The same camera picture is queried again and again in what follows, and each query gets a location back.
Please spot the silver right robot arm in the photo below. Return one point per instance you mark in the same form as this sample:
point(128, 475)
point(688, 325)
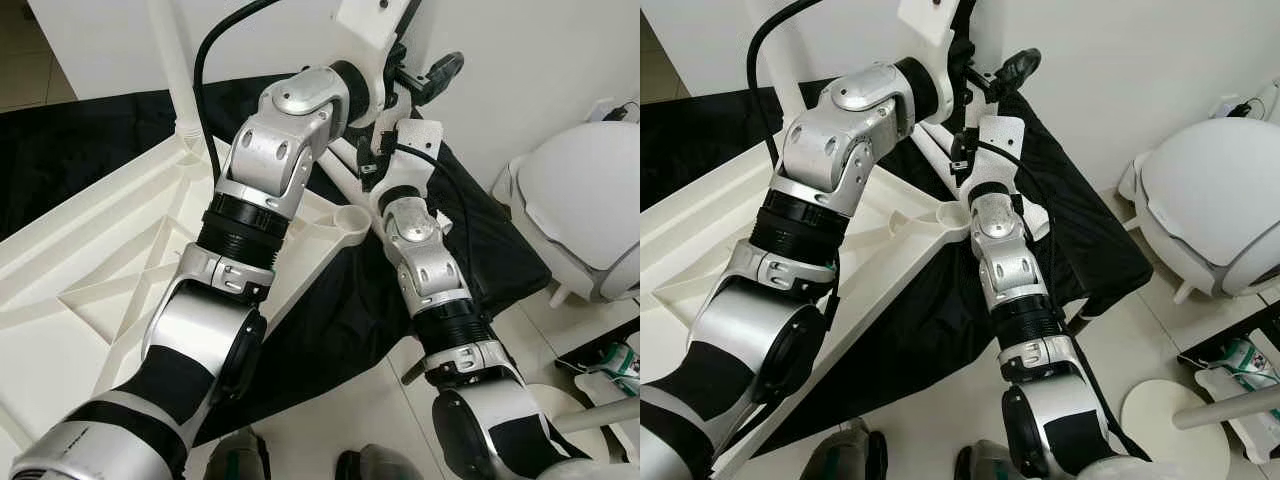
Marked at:
point(430, 270)
point(1010, 270)

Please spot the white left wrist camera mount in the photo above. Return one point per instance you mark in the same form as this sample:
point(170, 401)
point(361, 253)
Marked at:
point(375, 20)
point(935, 15)

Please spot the white wall socket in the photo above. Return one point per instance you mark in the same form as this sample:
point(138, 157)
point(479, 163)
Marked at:
point(605, 108)
point(1225, 105)

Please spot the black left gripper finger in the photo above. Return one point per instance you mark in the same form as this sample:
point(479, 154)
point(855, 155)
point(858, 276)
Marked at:
point(1012, 70)
point(445, 72)

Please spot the grey green right robot leg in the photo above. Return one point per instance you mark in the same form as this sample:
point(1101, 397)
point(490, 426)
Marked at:
point(985, 462)
point(380, 465)

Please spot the white floor fan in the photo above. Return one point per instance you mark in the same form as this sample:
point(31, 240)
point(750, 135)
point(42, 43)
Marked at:
point(1180, 420)
point(560, 420)

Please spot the white domed appliance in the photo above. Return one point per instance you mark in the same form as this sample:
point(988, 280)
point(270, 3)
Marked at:
point(1200, 200)
point(580, 200)

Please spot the grey green left robot leg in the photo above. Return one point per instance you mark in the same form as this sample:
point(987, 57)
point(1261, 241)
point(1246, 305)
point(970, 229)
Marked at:
point(238, 460)
point(845, 455)

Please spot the black wall plug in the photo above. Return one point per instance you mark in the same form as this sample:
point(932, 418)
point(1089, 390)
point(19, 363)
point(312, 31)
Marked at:
point(622, 108)
point(1245, 108)

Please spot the grey green robot leg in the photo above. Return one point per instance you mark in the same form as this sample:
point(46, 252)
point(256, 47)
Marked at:
point(985, 462)
point(845, 455)
point(380, 465)
point(238, 460)

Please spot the black low floor shelf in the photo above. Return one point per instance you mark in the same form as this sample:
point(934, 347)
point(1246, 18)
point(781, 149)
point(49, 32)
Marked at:
point(600, 335)
point(1230, 325)

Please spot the white small appliance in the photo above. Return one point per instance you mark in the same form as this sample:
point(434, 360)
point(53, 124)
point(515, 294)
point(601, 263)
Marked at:
point(1270, 100)

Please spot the white plastic children table top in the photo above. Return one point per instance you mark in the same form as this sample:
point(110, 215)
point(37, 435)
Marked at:
point(700, 250)
point(100, 260)

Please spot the white green plastic package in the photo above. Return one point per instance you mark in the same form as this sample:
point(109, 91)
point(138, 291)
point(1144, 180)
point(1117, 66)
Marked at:
point(1240, 370)
point(612, 365)

